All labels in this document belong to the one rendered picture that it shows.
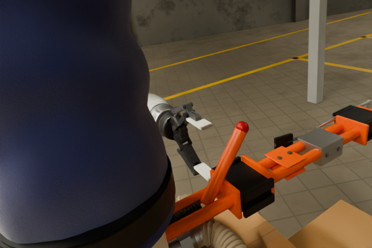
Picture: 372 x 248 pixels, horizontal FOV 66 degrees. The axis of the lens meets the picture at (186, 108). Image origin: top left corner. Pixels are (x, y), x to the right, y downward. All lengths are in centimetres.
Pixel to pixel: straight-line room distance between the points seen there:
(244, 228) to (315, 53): 291
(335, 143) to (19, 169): 57
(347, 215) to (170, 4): 808
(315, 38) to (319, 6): 32
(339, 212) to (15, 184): 118
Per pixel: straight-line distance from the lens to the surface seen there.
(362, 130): 73
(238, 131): 49
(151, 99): 89
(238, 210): 52
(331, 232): 123
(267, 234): 65
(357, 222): 129
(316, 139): 67
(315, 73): 348
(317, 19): 335
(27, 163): 28
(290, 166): 58
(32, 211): 31
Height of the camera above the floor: 142
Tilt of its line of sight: 23 degrees down
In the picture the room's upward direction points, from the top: 9 degrees counter-clockwise
